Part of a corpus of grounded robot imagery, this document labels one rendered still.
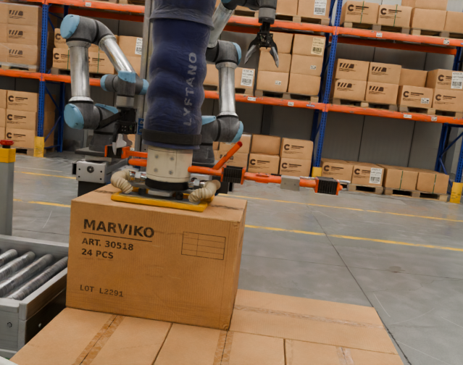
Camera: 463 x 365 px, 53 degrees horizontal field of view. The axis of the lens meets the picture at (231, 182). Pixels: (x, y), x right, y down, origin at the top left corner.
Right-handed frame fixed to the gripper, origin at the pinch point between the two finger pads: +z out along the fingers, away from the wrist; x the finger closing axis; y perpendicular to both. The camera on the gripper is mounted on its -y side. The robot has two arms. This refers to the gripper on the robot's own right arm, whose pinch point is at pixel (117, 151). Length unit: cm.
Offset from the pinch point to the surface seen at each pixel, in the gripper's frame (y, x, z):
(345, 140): 220, 838, 20
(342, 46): 185, 836, -178
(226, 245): 57, -46, 22
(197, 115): 40, -29, -20
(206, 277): 51, -46, 34
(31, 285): -19, -33, 53
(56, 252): -27, 3, 52
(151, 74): 22, -32, -33
